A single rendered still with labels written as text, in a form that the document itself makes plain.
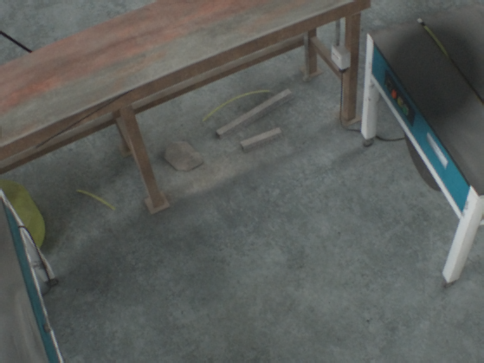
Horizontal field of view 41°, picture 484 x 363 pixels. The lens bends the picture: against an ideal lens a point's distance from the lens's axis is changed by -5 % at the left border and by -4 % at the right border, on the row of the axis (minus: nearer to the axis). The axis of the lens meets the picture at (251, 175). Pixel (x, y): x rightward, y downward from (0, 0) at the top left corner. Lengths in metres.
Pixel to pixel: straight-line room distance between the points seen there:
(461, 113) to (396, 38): 0.46
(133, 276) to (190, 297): 0.29
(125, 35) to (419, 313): 1.70
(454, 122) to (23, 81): 1.71
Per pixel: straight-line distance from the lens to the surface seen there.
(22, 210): 3.21
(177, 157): 3.36
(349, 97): 3.32
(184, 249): 3.08
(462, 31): 2.92
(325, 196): 3.18
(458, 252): 2.68
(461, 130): 2.52
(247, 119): 3.46
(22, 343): 2.22
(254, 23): 2.80
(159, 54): 2.73
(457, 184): 2.48
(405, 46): 2.80
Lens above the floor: 2.62
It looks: 53 degrees down
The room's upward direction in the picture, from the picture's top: 8 degrees counter-clockwise
